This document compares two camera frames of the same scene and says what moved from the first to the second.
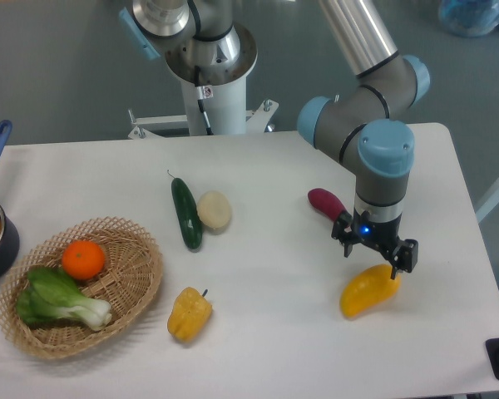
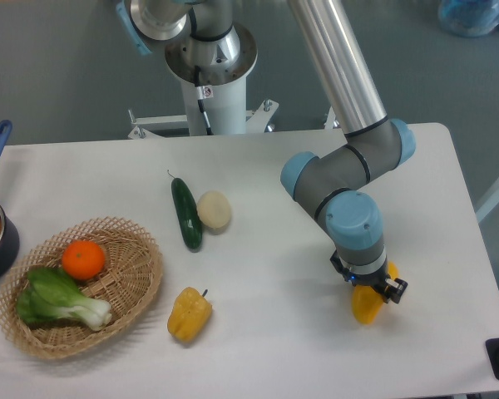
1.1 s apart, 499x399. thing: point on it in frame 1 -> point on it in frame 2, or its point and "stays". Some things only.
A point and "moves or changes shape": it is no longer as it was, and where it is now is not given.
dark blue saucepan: (1, 237) stays
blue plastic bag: (476, 17) stays
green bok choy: (51, 294) stays
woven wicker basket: (130, 280) stays
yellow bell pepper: (191, 310) stays
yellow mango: (368, 289) moves or changes shape
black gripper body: (382, 236) -> (376, 280)
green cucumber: (188, 212) stays
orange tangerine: (82, 259) stays
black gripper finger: (405, 257) -> (394, 289)
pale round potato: (214, 209) stays
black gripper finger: (346, 238) -> (338, 263)
